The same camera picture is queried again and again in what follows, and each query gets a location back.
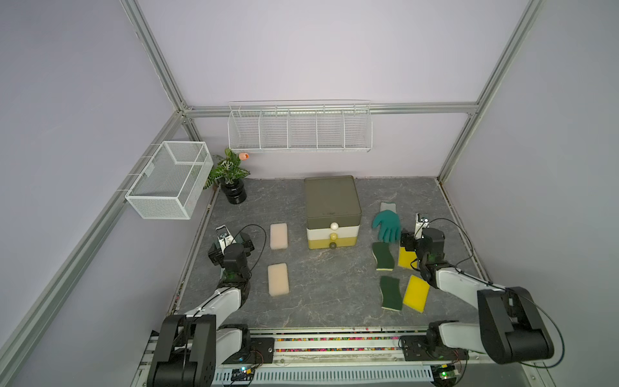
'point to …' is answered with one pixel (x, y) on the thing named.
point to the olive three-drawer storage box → (334, 211)
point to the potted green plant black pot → (230, 173)
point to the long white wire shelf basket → (300, 126)
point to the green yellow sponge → (391, 293)
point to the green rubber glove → (389, 222)
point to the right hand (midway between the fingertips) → (416, 227)
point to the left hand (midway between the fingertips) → (229, 238)
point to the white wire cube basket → (170, 184)
